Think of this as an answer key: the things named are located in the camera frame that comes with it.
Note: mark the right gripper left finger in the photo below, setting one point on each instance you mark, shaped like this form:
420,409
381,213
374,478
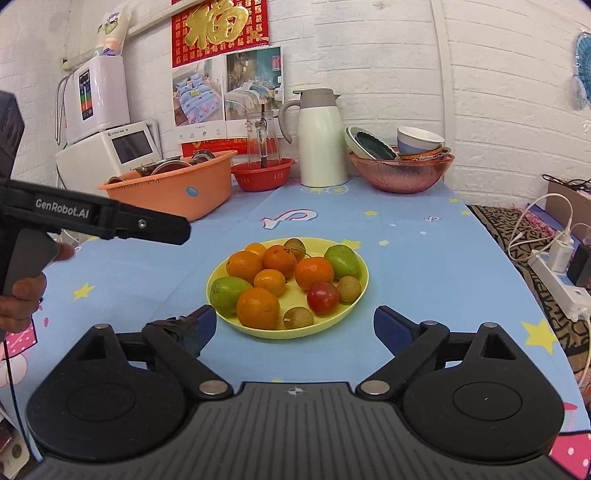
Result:
178,342

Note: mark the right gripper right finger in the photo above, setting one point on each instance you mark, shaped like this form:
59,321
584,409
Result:
415,348

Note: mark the large green apple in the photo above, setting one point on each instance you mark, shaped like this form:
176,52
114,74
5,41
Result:
224,293

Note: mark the orange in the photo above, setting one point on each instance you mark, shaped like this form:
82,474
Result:
271,280
258,308
244,265
256,248
313,270

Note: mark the brown kiwi fruit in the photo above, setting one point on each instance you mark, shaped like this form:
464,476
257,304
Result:
298,317

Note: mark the dark orange tangerine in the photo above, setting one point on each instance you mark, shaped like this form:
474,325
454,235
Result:
280,258

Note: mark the person left hand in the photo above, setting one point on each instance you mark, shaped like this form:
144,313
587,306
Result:
17,309

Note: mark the white touchscreen appliance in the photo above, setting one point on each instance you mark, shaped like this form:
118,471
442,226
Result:
91,162

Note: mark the brown fruit on plate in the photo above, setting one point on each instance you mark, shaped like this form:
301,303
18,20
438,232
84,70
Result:
349,289

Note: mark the small red apple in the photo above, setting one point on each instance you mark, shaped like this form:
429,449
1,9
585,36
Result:
322,298

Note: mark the green apple on plate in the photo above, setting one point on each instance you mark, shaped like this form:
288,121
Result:
343,260

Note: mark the white water purifier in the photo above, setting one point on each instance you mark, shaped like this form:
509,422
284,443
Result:
95,98

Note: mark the steel bowl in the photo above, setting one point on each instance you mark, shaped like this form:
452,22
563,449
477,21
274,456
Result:
166,166

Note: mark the brown fruit plate back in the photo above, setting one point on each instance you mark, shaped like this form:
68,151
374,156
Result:
296,246

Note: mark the orange plastic basket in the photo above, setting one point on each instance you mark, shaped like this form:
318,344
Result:
192,192

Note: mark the copper glass bowl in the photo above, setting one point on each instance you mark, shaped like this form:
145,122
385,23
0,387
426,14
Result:
402,177

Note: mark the white power strip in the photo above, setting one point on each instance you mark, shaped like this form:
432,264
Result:
575,302

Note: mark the white charger plug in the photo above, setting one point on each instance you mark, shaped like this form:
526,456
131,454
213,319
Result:
560,253

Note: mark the red plastic colander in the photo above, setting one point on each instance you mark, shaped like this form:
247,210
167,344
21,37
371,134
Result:
253,178

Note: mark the white blue ceramic bowl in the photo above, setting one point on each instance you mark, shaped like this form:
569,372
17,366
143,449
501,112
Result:
412,140

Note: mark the white thermos jug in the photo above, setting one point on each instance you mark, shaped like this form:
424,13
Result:
320,137

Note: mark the white dish in bowl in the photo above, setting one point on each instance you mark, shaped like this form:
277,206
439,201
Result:
367,146

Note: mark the cardboard box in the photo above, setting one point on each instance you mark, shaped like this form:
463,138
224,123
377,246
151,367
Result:
559,210

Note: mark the glass jar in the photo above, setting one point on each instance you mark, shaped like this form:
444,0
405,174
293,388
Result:
263,149

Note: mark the bedding poster calendar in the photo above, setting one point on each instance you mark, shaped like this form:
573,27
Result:
225,74

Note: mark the blue round fan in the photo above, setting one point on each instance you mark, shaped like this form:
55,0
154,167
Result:
581,77

